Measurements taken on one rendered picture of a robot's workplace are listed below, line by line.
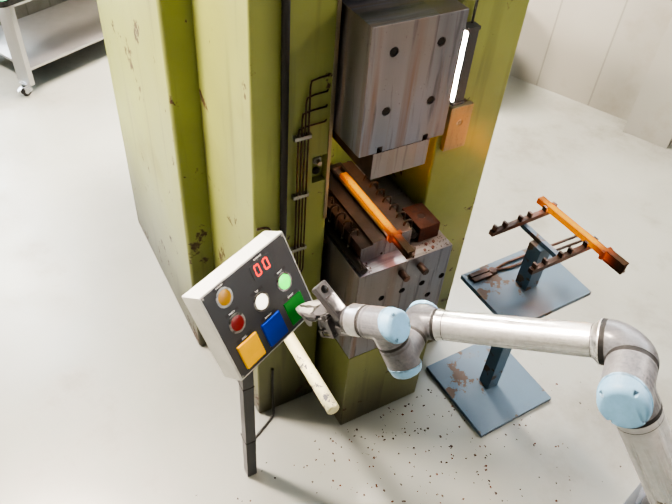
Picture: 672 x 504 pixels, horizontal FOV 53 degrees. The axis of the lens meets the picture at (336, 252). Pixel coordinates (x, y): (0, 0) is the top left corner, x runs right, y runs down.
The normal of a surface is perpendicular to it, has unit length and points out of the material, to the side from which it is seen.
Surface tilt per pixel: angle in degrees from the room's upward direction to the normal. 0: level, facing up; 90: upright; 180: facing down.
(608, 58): 90
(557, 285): 0
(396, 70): 90
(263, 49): 90
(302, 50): 90
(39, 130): 0
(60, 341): 0
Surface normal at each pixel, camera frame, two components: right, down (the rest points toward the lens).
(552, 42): -0.59, 0.54
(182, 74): 0.47, 0.64
